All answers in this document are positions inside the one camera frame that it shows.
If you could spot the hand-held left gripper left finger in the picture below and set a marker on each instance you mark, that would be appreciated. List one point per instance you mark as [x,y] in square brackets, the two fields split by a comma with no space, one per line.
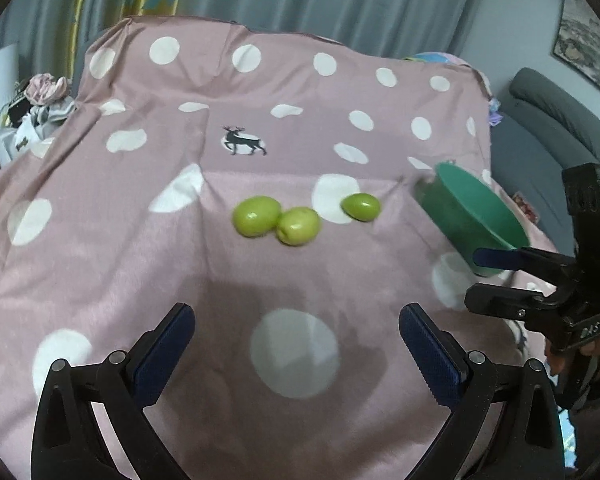
[162,355]

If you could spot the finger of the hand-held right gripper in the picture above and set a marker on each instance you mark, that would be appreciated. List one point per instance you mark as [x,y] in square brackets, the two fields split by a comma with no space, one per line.
[500,302]
[495,257]

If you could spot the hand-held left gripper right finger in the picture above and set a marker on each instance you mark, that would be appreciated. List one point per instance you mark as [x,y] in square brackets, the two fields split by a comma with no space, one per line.
[430,355]

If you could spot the green plastic bowl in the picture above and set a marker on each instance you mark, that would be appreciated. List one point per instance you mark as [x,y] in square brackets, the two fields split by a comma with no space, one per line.
[472,215]

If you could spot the green jujube fruit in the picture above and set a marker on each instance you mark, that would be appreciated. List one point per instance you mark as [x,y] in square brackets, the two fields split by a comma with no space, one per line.
[298,226]
[361,206]
[256,216]

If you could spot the red snack packet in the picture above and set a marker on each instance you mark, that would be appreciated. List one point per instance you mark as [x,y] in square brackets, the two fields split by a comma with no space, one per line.
[526,206]

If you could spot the pink white-dotted deer cloth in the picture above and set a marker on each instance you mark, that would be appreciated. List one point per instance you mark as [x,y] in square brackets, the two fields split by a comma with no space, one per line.
[180,260]

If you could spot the grey sofa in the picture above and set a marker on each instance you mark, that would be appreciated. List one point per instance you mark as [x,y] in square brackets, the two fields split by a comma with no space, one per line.
[555,110]

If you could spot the purple cloth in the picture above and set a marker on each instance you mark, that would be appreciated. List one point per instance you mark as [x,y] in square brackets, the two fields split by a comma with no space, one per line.
[495,112]

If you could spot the pastel patterned cloth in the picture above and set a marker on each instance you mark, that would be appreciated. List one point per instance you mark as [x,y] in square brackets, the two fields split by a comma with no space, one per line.
[432,57]

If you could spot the pile of clothes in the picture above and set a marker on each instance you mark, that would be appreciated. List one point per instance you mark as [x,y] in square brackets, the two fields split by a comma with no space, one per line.
[42,105]

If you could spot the white paper roll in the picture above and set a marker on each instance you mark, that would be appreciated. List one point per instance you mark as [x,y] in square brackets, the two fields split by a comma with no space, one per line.
[2,95]

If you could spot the grey curtain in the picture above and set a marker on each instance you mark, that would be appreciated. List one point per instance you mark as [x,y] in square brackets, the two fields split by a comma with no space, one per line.
[330,0]

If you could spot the framed wall picture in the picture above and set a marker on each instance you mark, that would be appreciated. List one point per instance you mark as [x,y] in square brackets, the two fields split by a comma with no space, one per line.
[587,45]

